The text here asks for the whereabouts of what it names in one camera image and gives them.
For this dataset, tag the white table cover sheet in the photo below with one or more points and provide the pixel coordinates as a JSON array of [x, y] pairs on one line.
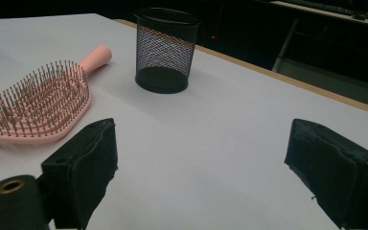
[[204, 143]]

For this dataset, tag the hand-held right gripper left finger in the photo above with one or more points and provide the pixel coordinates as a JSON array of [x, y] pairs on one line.
[[83, 166]]

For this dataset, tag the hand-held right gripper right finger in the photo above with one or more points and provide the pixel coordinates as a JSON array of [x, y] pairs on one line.
[[335, 166]]

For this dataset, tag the black mesh pen holder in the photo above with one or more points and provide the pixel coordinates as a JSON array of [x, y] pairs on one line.
[[161, 81]]

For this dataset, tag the dark keyboard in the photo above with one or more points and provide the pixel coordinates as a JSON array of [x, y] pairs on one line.
[[319, 5]]

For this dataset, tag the white frame desk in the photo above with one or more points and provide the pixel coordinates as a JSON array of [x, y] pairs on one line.
[[286, 44]]

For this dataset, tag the pink hairbrush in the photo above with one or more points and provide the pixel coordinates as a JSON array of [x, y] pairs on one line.
[[96, 58]]

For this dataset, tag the dark computer mouse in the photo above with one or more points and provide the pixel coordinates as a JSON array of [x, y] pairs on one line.
[[360, 16]]

